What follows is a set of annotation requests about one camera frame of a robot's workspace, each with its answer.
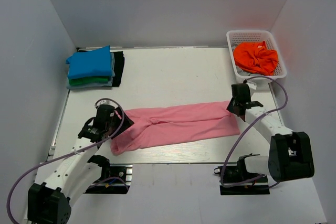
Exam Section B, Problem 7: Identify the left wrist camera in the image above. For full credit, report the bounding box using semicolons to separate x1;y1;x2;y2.
94;99;114;108

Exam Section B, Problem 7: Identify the light blue folded t shirt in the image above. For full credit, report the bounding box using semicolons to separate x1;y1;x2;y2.
67;53;115;90

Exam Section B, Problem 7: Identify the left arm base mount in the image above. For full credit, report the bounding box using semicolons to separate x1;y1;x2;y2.
85;164;133;195

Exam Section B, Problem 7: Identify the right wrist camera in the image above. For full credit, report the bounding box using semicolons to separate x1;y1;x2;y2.
244;80;257;97

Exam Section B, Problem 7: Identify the black folded t shirt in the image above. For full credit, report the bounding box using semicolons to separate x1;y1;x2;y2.
112;51;125;87

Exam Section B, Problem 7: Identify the white plastic basket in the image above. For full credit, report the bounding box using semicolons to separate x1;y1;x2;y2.
226;30;287;83

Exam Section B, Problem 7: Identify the green folded t shirt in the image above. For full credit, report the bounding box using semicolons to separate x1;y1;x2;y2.
69;76;111;86

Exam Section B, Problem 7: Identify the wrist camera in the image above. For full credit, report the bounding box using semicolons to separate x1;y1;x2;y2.
94;99;114;108
244;80;257;97

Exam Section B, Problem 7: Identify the pink t shirt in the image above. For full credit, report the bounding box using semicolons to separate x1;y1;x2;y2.
111;101;240;155

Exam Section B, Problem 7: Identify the orange t shirt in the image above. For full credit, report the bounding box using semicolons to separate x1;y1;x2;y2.
233;41;279;76

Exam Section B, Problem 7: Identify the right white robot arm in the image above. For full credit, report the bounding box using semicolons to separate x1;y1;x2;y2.
227;82;315;183

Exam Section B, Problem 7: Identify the grey t shirt in basket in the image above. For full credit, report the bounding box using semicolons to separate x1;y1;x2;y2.
231;43;260;77

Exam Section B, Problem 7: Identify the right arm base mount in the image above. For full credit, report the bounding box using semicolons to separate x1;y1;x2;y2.
219;163;270;196

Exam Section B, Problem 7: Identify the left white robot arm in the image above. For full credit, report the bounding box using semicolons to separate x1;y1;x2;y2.
27;104;134;223

